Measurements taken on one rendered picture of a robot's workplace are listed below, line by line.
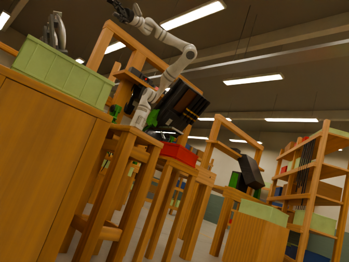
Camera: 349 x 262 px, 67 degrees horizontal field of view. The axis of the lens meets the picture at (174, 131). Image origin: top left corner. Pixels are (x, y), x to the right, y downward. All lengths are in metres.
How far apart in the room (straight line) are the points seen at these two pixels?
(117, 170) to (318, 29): 5.12
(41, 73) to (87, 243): 0.93
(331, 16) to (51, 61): 5.49
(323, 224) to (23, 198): 3.83
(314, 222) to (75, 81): 3.71
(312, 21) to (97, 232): 5.59
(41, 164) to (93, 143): 0.23
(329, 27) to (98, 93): 5.16
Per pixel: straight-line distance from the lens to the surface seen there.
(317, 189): 4.22
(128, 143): 1.63
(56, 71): 1.29
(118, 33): 2.90
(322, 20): 6.18
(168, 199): 2.33
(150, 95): 1.90
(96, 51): 2.73
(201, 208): 2.83
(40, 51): 1.30
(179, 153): 2.06
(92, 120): 1.25
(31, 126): 1.21
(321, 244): 10.81
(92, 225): 1.63
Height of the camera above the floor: 0.53
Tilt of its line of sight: 13 degrees up
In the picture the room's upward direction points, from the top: 19 degrees clockwise
